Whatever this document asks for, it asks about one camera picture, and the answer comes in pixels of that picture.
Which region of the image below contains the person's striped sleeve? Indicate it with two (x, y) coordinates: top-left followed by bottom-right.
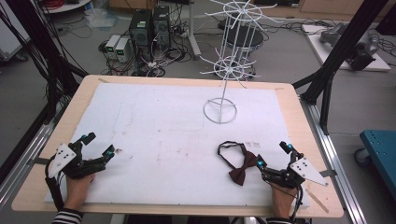
(50, 207), (84, 224)
(265, 217), (293, 224)

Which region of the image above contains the white floor board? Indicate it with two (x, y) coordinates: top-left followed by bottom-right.
(301, 23), (392, 73)

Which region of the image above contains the white foam mat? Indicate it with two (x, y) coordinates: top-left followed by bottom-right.
(44, 81), (311, 209)

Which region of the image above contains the white power supply unit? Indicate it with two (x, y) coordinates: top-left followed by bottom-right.
(114, 36), (131, 63)
(104, 34), (121, 61)

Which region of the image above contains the black metal frame post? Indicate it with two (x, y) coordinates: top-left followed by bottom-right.
(291, 0), (390, 135)
(0, 0), (90, 125)

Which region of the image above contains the white wire display rack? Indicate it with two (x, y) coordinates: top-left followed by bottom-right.
(199, 0), (285, 125)

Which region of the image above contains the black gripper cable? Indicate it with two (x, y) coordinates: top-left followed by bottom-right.
(44, 157), (65, 212)
(289, 183), (305, 222)

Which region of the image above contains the person's left striped sleeve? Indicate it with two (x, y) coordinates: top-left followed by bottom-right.
(50, 207), (84, 224)

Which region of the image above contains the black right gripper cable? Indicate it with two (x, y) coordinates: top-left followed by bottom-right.
(289, 183), (305, 222)

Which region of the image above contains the person's right striped sleeve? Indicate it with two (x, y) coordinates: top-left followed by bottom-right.
(265, 217), (293, 224)

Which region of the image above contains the thin wooden stick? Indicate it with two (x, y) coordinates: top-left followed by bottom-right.
(305, 188), (330, 215)

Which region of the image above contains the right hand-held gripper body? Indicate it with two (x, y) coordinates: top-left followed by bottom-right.
(262, 156), (330, 189)

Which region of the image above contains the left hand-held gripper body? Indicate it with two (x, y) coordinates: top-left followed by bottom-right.
(48, 140), (107, 180)

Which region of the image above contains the blue wheeled cart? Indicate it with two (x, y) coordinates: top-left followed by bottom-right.
(354, 129), (396, 202)

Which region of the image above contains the grey machine part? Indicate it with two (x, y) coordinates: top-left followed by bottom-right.
(318, 21), (381, 72)

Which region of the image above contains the black round stool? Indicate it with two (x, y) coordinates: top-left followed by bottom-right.
(222, 18), (265, 60)

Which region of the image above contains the dark red bow tie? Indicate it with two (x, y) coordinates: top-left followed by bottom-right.
(217, 140), (260, 187)

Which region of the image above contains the person's left hand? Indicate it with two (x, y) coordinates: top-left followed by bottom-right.
(63, 172), (96, 212)

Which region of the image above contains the person's right hand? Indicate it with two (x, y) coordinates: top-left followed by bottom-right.
(269, 182), (299, 219)

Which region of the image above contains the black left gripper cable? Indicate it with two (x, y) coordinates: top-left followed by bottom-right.
(44, 157), (65, 212)

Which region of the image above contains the black computer tower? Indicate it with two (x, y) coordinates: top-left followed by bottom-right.
(128, 8), (154, 62)
(151, 5), (172, 49)

